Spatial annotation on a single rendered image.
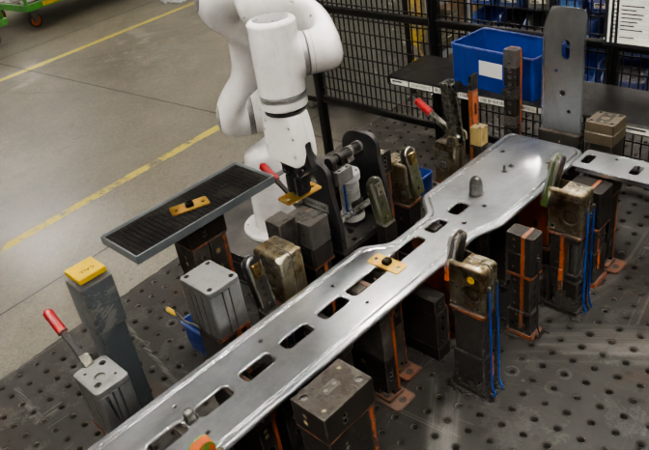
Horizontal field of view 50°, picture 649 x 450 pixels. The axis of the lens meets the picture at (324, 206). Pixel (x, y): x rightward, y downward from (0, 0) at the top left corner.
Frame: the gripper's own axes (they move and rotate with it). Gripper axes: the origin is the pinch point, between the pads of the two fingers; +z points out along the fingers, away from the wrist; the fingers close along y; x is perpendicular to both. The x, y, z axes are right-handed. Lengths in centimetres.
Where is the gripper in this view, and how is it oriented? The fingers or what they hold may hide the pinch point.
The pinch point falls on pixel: (297, 182)
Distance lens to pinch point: 133.1
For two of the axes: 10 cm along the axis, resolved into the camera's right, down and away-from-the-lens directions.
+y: 6.5, 3.1, -6.9
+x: 7.5, -4.2, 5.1
